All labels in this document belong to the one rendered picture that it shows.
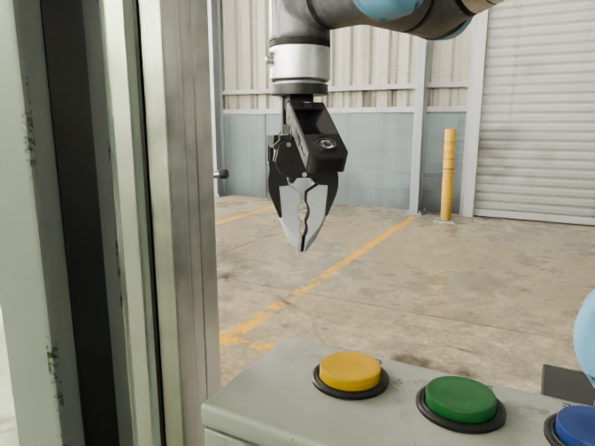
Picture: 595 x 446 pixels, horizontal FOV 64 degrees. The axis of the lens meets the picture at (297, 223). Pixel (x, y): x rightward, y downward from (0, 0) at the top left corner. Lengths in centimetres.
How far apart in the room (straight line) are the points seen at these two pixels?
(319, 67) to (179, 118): 32
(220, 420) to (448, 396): 13
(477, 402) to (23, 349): 24
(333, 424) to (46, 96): 22
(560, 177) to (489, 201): 76
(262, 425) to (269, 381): 4
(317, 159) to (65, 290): 34
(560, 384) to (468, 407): 41
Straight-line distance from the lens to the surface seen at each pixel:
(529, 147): 582
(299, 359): 36
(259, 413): 30
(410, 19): 60
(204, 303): 34
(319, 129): 55
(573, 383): 71
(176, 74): 31
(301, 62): 59
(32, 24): 22
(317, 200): 61
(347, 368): 33
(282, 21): 60
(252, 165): 708
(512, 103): 584
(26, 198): 22
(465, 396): 31
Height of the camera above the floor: 106
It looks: 12 degrees down
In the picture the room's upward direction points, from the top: straight up
